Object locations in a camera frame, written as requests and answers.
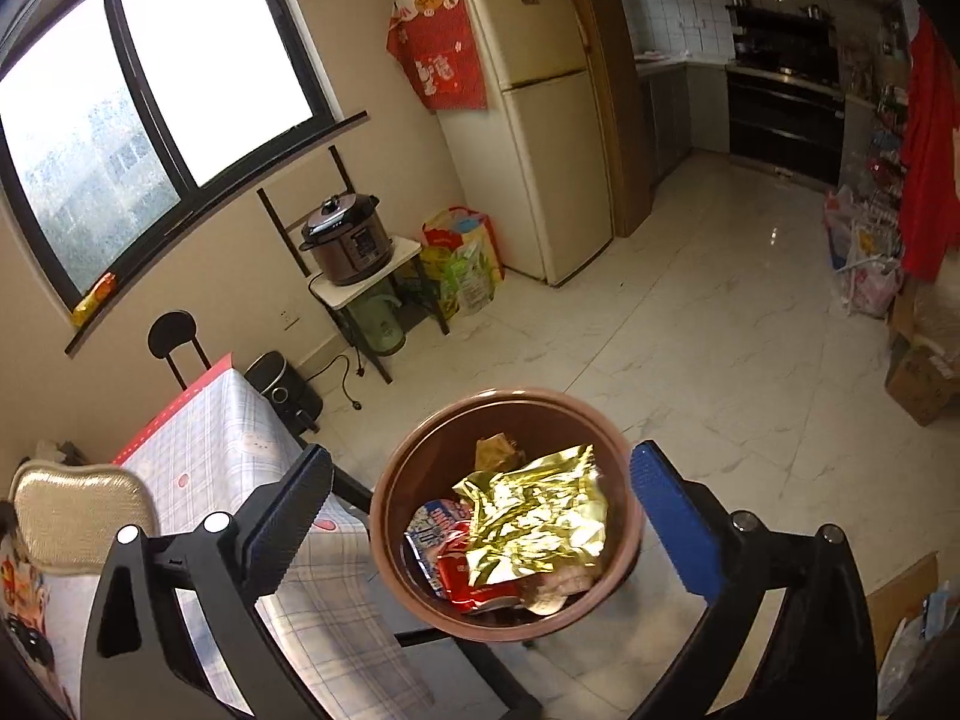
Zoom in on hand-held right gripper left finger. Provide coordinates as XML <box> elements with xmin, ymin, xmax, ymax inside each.
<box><xmin>79</xmin><ymin>444</ymin><xmax>335</xmax><ymax>720</ymax></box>

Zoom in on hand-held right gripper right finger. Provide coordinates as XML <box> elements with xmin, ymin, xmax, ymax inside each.
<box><xmin>630</xmin><ymin>441</ymin><xmax>878</xmax><ymax>720</ymax></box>

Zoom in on brown trash bin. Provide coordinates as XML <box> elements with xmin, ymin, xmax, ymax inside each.
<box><xmin>369</xmin><ymin>388</ymin><xmax>646</xmax><ymax>644</ymax></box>

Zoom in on gold foil wrapper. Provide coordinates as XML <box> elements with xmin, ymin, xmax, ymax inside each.
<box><xmin>452</xmin><ymin>444</ymin><xmax>607</xmax><ymax>587</ymax></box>

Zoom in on red snack packet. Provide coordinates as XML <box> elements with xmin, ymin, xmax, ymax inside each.
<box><xmin>435</xmin><ymin>510</ymin><xmax>526</xmax><ymax>612</ymax></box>

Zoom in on blue plaid tablecloth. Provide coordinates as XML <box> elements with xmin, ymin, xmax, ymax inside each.
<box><xmin>45</xmin><ymin>352</ymin><xmax>443</xmax><ymax>720</ymax></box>

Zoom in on black air fryer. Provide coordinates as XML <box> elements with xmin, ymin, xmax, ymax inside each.
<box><xmin>244</xmin><ymin>351</ymin><xmax>325</xmax><ymax>436</ymax></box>

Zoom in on blue white snack packet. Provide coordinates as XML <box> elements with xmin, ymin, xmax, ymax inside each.
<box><xmin>405</xmin><ymin>499</ymin><xmax>473</xmax><ymax>578</ymax></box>

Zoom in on brown paper scrap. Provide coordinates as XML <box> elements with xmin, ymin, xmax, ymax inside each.
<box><xmin>475</xmin><ymin>431</ymin><xmax>530</xmax><ymax>473</ymax></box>

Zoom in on beige chair back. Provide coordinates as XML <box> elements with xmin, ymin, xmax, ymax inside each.
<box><xmin>9</xmin><ymin>461</ymin><xmax>160</xmax><ymax>575</ymax></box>

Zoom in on green kettle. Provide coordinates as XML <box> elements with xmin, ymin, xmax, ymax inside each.
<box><xmin>346</xmin><ymin>291</ymin><xmax>407</xmax><ymax>357</ymax></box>

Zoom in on black round-back chair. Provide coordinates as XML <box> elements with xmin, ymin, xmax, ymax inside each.
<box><xmin>148</xmin><ymin>311</ymin><xmax>211</xmax><ymax>391</ymax></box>

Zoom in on flat cardboard sheet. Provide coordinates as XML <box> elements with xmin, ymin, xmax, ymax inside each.
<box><xmin>865</xmin><ymin>551</ymin><xmax>940</xmax><ymax>650</ymax></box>

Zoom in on white plastic bag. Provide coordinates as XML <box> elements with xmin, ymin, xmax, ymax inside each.
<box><xmin>877</xmin><ymin>589</ymin><xmax>960</xmax><ymax>717</ymax></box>

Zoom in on brown electric pressure cooker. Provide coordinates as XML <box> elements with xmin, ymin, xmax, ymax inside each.
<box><xmin>300</xmin><ymin>193</ymin><xmax>396</xmax><ymax>287</ymax></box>

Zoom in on colourful snack packets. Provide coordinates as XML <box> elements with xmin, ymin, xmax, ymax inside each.
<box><xmin>0</xmin><ymin>547</ymin><xmax>50</xmax><ymax>616</ymax></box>

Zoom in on black rack with white shelf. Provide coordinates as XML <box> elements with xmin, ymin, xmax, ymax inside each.
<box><xmin>256</xmin><ymin>144</ymin><xmax>451</xmax><ymax>383</ymax></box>

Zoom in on cardboard box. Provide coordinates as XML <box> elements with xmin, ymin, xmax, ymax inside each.
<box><xmin>883</xmin><ymin>337</ymin><xmax>960</xmax><ymax>427</ymax></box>

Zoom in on yellow packet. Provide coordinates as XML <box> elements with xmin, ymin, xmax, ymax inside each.
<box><xmin>71</xmin><ymin>272</ymin><xmax>119</xmax><ymax>317</ymax></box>

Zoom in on colourful shopping bag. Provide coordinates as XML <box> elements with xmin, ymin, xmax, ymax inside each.
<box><xmin>418</xmin><ymin>206</ymin><xmax>505</xmax><ymax>320</ymax></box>

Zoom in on pink white plastic bags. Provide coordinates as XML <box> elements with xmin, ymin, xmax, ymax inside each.
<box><xmin>823</xmin><ymin>186</ymin><xmax>905</xmax><ymax>320</ymax></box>

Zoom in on cream refrigerator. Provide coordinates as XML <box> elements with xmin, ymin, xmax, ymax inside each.
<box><xmin>433</xmin><ymin>0</ymin><xmax>616</xmax><ymax>287</ymax></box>

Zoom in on black kitchen range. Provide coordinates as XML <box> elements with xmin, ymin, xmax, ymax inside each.
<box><xmin>724</xmin><ymin>4</ymin><xmax>847</xmax><ymax>188</ymax></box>

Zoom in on grey kitchen counter cabinet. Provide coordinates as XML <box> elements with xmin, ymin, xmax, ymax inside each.
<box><xmin>634</xmin><ymin>52</ymin><xmax>732</xmax><ymax>185</ymax></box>

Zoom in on red garment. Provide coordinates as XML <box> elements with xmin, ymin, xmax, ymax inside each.
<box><xmin>898</xmin><ymin>7</ymin><xmax>960</xmax><ymax>284</ymax></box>

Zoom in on black-framed window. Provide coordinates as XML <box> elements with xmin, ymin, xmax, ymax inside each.
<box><xmin>0</xmin><ymin>0</ymin><xmax>370</xmax><ymax>357</ymax></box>

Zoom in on red printed cloth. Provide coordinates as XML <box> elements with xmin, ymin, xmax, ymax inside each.
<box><xmin>386</xmin><ymin>0</ymin><xmax>488</xmax><ymax>113</ymax></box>

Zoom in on black power cable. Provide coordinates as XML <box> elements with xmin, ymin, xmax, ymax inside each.
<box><xmin>315</xmin><ymin>355</ymin><xmax>370</xmax><ymax>415</ymax></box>

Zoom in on black cable bundle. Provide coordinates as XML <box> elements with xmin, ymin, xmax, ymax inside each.
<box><xmin>7</xmin><ymin>615</ymin><xmax>53</xmax><ymax>670</ymax></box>

